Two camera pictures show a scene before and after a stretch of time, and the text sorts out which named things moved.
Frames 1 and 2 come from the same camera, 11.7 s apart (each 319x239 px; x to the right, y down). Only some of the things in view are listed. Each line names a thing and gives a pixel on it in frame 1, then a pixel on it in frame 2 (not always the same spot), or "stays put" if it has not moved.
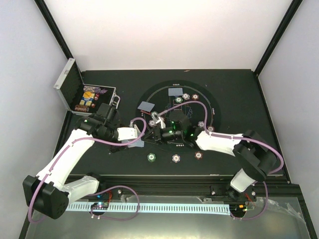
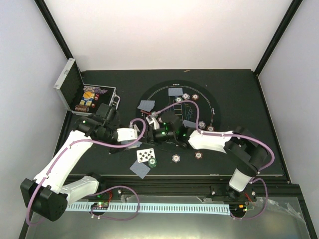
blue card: [175, 91] stays put
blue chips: [186, 96] stays put
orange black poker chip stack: [198, 155] stays put
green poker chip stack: [151, 157] -> [152, 163]
